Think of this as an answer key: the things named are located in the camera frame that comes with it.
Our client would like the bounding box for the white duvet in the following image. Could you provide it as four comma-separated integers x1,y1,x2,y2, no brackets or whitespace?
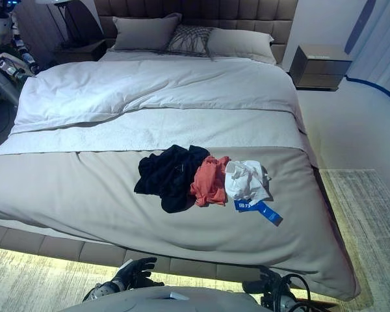
0,51,313,157

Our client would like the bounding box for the black garment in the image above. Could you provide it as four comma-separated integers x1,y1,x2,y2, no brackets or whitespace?
133,144,211,215

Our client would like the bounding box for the grey robot torso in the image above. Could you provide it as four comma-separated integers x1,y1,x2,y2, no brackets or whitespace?
57,285,264,312

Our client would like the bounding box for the blue curtain strap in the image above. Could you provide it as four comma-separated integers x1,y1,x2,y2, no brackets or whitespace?
345,0,377,55

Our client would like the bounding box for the small blue hang tag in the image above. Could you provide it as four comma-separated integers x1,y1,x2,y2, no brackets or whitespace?
233,199,259,213

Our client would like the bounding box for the orange garment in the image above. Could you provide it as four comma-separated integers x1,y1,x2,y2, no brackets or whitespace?
189,155,231,207

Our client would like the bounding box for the light sheer curtain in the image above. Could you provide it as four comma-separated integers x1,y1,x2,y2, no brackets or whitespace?
344,0,390,100

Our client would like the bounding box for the patterned grey cushion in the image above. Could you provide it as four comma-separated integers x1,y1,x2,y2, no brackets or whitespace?
164,24,215,58

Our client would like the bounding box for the dark table lamp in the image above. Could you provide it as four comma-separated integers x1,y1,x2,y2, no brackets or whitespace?
50,0,85,49

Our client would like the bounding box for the long blue hang tag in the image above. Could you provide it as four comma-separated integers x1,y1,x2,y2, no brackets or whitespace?
252,200,284,226

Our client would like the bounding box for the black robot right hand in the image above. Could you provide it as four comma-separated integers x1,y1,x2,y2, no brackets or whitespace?
242,266,282,295

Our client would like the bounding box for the large grey pillow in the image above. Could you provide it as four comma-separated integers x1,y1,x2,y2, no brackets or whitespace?
111,12,183,52
207,27,277,65

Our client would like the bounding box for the dark wooden nightstand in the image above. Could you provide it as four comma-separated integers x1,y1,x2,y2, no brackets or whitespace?
53,38,109,64

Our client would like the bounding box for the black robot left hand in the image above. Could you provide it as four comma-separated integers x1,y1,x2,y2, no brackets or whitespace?
116,256,166,289

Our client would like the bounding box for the white garment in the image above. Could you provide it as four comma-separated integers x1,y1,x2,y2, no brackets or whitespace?
224,159,274,202

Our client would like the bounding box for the wooden two-drawer nightstand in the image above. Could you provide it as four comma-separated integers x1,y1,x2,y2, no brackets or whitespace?
289,44,354,92

